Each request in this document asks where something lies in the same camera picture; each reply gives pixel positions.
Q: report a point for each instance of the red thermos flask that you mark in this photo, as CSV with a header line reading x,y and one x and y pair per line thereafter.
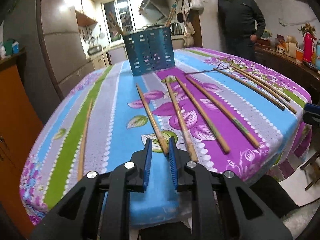
x,y
308,47

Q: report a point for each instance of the steel electric kettle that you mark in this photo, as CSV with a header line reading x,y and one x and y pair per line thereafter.
x,y
176,29

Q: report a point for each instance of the orange wooden cabinet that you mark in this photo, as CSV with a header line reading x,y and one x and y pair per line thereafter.
x,y
15,130

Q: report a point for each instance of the white plastic bag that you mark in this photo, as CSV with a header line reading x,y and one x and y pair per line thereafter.
x,y
197,2

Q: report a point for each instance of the cream jug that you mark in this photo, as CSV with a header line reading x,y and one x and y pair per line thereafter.
x,y
290,45

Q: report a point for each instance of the kitchen window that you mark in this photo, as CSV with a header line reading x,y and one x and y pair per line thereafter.
x,y
127,15

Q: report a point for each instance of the black wok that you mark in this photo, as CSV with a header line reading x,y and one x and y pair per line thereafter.
x,y
152,26

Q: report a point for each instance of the grey refrigerator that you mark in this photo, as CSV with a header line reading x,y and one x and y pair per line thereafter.
x,y
62,55

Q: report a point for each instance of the light blue bottle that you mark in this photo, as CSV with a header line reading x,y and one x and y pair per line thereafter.
x,y
318,53

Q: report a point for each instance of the blue lidded jar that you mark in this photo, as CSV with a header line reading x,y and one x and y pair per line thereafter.
x,y
15,48

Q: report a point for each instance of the dark wooden sideboard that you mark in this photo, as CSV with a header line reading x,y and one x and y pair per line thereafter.
x,y
280,62

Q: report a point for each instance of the wooden chair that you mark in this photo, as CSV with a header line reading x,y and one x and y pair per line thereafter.
x,y
312,170

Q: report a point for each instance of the dried flower bunch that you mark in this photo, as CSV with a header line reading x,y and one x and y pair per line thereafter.
x,y
307,29

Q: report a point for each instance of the orange cup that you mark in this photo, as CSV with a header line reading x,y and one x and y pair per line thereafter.
x,y
299,55

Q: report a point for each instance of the black ladle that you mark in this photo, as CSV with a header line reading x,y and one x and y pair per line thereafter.
x,y
180,17

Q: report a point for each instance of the steel range hood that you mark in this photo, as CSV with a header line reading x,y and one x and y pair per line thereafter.
x,y
152,10

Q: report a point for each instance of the hanging round strainer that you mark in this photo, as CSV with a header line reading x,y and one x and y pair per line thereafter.
x,y
101,33

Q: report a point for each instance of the wooden chopstick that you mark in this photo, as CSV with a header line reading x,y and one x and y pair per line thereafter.
x,y
85,140
170,15
117,26
150,116

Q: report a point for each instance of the beige cloth bag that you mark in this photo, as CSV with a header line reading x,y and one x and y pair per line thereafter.
x,y
189,35

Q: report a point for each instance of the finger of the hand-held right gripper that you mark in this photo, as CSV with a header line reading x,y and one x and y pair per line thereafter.
x,y
312,108

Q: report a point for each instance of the cream kitchen cabinets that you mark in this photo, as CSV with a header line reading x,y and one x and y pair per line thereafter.
x,y
85,2
115,55

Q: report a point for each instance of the silver countertop appliance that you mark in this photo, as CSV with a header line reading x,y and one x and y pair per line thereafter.
x,y
95,50

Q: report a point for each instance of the blue perforated utensil holder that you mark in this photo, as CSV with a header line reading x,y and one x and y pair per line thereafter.
x,y
150,52

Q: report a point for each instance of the hanging white cloth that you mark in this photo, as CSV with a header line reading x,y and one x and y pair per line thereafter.
x,y
185,8

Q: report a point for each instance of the cream upper kitchen cabinets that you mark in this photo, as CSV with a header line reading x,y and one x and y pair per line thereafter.
x,y
85,2

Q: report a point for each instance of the small potted plant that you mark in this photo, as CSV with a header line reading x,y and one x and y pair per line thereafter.
x,y
266,37

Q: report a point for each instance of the cream lower kitchen cabinets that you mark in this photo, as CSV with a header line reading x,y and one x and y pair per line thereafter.
x,y
115,55

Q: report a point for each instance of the row of wooden chopsticks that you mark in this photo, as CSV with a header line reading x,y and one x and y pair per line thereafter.
x,y
185,132

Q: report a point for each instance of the floral striped tablecloth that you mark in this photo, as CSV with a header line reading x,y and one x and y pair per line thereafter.
x,y
112,120

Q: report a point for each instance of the hanging small pan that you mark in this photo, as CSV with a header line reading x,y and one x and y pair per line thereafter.
x,y
85,37

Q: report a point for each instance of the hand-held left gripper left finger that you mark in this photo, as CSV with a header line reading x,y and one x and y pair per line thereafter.
x,y
147,165

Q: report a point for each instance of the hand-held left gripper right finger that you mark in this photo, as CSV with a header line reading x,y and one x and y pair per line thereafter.
x,y
173,165

